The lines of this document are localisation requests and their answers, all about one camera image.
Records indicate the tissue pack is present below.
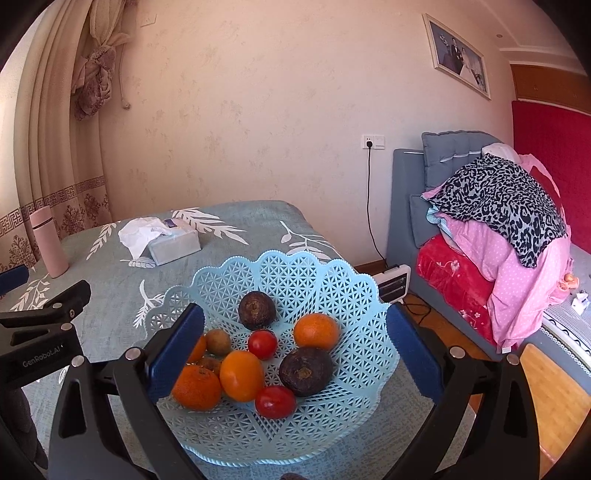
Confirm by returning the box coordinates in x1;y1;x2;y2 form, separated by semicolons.
118;217;201;266

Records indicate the red headboard panel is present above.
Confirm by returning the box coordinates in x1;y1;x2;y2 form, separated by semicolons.
512;101;591;251

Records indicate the mandarin with stem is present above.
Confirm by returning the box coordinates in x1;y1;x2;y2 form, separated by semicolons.
186;335;206;364

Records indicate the wooden side table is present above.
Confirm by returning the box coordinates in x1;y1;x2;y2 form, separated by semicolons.
520;344;590;477

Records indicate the leopard print blanket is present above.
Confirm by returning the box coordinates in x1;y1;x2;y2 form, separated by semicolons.
428;153;567;268

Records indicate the smooth oval orange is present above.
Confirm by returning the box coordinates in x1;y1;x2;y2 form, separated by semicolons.
219;350;264;403

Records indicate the tan small round fruit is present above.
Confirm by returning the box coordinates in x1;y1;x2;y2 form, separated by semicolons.
205;329;232;357

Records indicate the red blanket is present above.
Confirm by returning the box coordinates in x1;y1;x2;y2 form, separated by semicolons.
416;234;497;347

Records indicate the framed wall picture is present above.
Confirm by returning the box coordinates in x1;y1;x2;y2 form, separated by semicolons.
422;13;491;100

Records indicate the black power cable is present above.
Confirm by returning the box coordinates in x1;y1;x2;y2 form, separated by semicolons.
365;143;431;324

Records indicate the dark passion fruit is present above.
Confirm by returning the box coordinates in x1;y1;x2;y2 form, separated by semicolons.
279;347;334;397
238;291;276;331

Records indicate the patterned curtain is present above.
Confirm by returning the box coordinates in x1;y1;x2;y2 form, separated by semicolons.
1;1;137;270

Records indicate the light blue lattice basket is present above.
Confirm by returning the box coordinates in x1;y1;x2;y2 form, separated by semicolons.
143;250;400;467

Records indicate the small orange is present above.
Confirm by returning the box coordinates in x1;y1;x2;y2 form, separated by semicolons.
294;313;341;351

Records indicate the white space heater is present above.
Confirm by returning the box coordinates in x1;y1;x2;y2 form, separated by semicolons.
373;264;412;303

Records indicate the pink thermos bottle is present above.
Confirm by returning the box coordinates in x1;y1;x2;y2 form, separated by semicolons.
30;206;69;278

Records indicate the large orange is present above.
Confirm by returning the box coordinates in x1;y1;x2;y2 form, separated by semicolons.
171;365;222;411

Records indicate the red cherry tomato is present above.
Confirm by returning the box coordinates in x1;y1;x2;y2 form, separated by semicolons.
247;330;279;361

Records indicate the green leaf tablecloth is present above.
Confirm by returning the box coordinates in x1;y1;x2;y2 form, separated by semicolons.
1;201;433;479

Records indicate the wall power socket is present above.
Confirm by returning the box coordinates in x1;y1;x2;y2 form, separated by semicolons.
361;134;386;150

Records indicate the pink blanket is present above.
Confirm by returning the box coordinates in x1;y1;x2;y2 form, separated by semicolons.
422;155;572;350

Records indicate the grey blue sofa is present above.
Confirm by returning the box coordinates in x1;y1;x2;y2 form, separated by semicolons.
387;130;590;391

